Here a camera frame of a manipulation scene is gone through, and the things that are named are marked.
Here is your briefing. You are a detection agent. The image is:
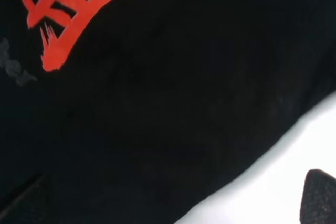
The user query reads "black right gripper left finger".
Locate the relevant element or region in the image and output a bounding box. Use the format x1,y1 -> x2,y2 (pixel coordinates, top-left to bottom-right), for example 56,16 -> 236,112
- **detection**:
1,174 -> 57,223

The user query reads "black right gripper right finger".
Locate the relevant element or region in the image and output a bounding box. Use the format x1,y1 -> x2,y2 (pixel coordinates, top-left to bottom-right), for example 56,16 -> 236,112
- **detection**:
300,169 -> 335,224

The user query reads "black printed t-shirt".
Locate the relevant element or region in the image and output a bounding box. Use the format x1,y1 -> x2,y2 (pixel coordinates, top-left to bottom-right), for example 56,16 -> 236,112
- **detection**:
1,0 -> 335,223

